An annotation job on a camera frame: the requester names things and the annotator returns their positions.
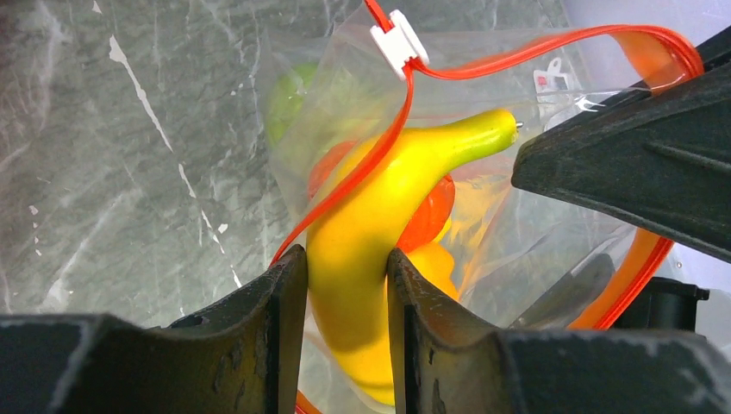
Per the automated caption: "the orange red pepper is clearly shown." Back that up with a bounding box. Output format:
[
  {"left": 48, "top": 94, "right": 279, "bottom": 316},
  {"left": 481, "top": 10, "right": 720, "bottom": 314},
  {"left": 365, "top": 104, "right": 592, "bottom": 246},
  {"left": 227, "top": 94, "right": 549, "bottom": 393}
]
[{"left": 308, "top": 141, "right": 455, "bottom": 253}]

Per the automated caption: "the green round cabbage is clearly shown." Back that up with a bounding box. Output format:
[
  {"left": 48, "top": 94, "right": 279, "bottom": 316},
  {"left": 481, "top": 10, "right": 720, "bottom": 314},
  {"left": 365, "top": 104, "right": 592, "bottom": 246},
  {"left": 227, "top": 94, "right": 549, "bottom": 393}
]
[{"left": 263, "top": 61, "right": 358, "bottom": 150}]

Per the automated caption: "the clear zip top bag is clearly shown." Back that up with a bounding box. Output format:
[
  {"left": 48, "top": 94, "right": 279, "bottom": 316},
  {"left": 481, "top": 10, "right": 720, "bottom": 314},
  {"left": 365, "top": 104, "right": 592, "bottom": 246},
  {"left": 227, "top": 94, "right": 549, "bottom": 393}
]
[{"left": 261, "top": 1, "right": 704, "bottom": 413}]

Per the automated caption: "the yellow orange bell pepper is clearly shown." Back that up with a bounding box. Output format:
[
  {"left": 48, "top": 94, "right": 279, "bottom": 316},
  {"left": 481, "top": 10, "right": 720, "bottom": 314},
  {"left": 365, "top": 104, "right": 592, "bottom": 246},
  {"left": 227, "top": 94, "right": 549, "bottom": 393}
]
[{"left": 406, "top": 217, "right": 459, "bottom": 301}]

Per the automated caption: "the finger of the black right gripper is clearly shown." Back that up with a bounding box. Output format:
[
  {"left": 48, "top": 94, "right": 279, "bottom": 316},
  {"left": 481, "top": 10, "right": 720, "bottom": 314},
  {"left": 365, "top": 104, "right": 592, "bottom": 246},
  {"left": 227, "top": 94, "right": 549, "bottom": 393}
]
[{"left": 511, "top": 30, "right": 730, "bottom": 261}]

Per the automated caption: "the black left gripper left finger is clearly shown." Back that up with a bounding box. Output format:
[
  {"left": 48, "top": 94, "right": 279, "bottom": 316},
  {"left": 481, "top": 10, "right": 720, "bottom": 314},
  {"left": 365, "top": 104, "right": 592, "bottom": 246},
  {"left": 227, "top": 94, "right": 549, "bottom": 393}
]
[{"left": 1, "top": 246, "right": 308, "bottom": 413}]

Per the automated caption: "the yellow banana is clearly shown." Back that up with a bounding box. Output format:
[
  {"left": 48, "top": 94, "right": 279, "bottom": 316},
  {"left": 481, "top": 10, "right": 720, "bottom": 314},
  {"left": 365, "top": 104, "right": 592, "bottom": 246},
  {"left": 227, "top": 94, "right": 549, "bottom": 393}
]
[{"left": 306, "top": 109, "right": 517, "bottom": 405}]

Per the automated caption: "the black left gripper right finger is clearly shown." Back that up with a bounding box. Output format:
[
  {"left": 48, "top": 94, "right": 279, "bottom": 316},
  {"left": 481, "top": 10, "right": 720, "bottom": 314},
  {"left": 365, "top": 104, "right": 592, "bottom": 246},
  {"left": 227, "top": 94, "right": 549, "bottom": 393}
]
[{"left": 387, "top": 250, "right": 730, "bottom": 413}]

